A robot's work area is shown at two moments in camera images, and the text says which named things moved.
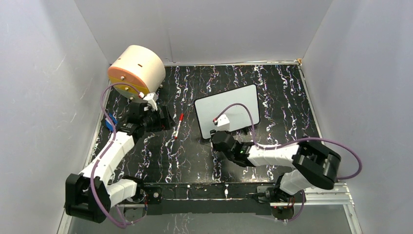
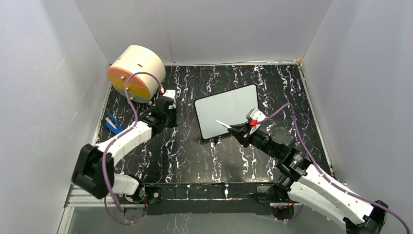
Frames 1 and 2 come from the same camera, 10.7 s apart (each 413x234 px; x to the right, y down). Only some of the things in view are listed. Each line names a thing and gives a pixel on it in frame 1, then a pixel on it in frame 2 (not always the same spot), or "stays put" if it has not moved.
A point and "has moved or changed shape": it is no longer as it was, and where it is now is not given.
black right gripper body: x=229 y=156 → x=259 y=139
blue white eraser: x=108 y=123 stays put
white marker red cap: x=181 y=118 has moved or changed shape
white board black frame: x=206 y=109 stays put
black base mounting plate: x=208 y=197 stays put
